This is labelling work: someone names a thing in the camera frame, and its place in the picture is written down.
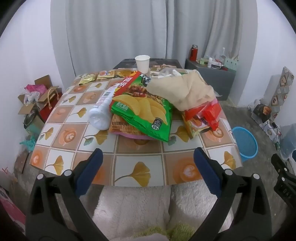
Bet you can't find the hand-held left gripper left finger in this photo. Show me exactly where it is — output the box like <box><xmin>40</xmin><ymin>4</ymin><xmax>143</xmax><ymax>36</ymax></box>
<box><xmin>26</xmin><ymin>148</ymin><xmax>108</xmax><ymax>241</ymax></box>

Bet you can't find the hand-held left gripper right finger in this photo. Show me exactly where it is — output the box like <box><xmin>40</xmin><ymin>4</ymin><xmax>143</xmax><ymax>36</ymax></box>
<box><xmin>194</xmin><ymin>147</ymin><xmax>273</xmax><ymax>241</ymax></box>

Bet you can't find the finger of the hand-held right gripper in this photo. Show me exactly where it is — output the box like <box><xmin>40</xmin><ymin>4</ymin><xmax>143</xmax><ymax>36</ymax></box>
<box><xmin>270</xmin><ymin>153</ymin><xmax>296</xmax><ymax>180</ymax></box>

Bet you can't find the blue plastic basket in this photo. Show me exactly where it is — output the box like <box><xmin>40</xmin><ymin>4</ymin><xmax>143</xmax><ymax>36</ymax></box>
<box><xmin>231</xmin><ymin>126</ymin><xmax>258</xmax><ymax>163</ymax></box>

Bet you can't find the pink waffle chip bag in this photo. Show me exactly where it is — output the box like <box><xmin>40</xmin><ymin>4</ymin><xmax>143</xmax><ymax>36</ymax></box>
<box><xmin>110</xmin><ymin>112</ymin><xmax>162</xmax><ymax>141</ymax></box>

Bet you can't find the green potato chip bag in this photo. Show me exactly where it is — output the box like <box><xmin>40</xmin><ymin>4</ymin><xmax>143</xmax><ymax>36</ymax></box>
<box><xmin>109</xmin><ymin>71</ymin><xmax>174</xmax><ymax>142</ymax></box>

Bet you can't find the yellow edged snack packet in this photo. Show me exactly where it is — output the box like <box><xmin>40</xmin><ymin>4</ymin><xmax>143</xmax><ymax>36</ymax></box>
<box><xmin>185</xmin><ymin>116</ymin><xmax>219</xmax><ymax>140</ymax></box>

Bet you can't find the ginkgo patterned tablecloth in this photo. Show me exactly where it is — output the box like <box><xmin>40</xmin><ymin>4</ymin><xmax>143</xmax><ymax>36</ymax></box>
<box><xmin>29</xmin><ymin>68</ymin><xmax>243</xmax><ymax>188</ymax></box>

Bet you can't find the dark snack packet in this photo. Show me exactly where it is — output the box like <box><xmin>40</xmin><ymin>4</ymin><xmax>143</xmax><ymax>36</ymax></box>
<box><xmin>253</xmin><ymin>104</ymin><xmax>272</xmax><ymax>123</ymax></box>

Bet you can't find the white plastic bottle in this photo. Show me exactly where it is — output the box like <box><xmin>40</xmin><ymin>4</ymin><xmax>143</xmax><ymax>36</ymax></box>
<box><xmin>89</xmin><ymin>84</ymin><xmax>119</xmax><ymax>129</ymax></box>

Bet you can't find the red snack packet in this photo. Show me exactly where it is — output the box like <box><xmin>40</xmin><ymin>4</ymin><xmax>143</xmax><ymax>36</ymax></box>
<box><xmin>183</xmin><ymin>99</ymin><xmax>223</xmax><ymax>130</ymax></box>

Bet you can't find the green fluffy cloth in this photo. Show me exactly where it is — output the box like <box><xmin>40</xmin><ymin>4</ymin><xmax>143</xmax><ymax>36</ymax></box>
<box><xmin>136</xmin><ymin>221</ymin><xmax>196</xmax><ymax>241</ymax></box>

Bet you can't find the teal box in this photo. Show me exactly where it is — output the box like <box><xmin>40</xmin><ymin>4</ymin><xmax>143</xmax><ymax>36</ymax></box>
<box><xmin>23</xmin><ymin>109</ymin><xmax>45</xmax><ymax>135</ymax></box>

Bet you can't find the red gift bag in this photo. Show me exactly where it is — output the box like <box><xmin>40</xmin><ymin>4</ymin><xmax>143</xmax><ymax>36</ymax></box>
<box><xmin>38</xmin><ymin>86</ymin><xmax>63</xmax><ymax>123</ymax></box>

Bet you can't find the patterned tall gift bag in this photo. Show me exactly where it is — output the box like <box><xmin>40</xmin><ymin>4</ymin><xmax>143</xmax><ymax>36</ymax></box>
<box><xmin>268</xmin><ymin>66</ymin><xmax>295</xmax><ymax>112</ymax></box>

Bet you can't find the crumpled beige cloth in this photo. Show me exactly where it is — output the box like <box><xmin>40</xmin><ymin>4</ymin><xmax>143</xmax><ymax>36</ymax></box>
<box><xmin>146</xmin><ymin>70</ymin><xmax>216</xmax><ymax>111</ymax></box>

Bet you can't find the pink cardboard box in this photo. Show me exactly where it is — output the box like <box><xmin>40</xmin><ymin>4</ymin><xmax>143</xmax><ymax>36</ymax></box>
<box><xmin>0</xmin><ymin>185</ymin><xmax>26</xmax><ymax>234</ymax></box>

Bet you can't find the dark grey cabinet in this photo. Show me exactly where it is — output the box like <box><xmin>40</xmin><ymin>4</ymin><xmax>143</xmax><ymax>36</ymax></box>
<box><xmin>185</xmin><ymin>58</ymin><xmax>236</xmax><ymax>101</ymax></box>

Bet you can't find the yellow green snack packet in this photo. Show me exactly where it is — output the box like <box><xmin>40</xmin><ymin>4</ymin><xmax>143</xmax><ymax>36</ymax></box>
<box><xmin>79</xmin><ymin>74</ymin><xmax>96</xmax><ymax>85</ymax></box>

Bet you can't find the white plastic bag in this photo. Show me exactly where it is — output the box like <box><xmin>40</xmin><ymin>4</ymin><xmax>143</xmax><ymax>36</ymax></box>
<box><xmin>23</xmin><ymin>91</ymin><xmax>40</xmax><ymax>103</ymax></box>

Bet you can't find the orange white snack packet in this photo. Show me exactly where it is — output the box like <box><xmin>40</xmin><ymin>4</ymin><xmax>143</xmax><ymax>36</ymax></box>
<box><xmin>97</xmin><ymin>70</ymin><xmax>115</xmax><ymax>80</ymax></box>

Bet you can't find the pink plastic bag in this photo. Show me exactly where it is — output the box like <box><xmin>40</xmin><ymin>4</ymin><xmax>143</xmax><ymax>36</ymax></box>
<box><xmin>25</xmin><ymin>84</ymin><xmax>48</xmax><ymax>93</ymax></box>

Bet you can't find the gold snack packet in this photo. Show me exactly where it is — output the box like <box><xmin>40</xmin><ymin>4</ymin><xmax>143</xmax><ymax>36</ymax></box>
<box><xmin>115</xmin><ymin>69</ymin><xmax>137</xmax><ymax>78</ymax></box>

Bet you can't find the mint patterned box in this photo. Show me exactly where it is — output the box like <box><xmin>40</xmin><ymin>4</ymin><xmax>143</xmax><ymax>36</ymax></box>
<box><xmin>222</xmin><ymin>56</ymin><xmax>238</xmax><ymax>71</ymax></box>

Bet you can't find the dark printed box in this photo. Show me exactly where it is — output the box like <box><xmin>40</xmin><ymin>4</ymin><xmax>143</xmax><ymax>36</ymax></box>
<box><xmin>113</xmin><ymin>59</ymin><xmax>183</xmax><ymax>70</ymax></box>

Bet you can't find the red thermos bottle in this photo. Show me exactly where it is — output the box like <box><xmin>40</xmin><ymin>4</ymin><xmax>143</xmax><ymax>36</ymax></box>
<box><xmin>190</xmin><ymin>44</ymin><xmax>199</xmax><ymax>61</ymax></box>

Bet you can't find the white paper cup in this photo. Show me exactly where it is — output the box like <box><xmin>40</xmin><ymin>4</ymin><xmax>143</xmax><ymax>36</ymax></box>
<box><xmin>135</xmin><ymin>55</ymin><xmax>151</xmax><ymax>73</ymax></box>

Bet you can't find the grey curtain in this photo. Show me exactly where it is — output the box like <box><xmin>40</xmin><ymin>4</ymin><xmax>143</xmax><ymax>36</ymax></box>
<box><xmin>50</xmin><ymin>0</ymin><xmax>258</xmax><ymax>77</ymax></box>

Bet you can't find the black cable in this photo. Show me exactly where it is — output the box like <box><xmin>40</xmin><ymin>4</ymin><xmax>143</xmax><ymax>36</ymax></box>
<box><xmin>266</xmin><ymin>120</ymin><xmax>281</xmax><ymax>149</ymax></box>

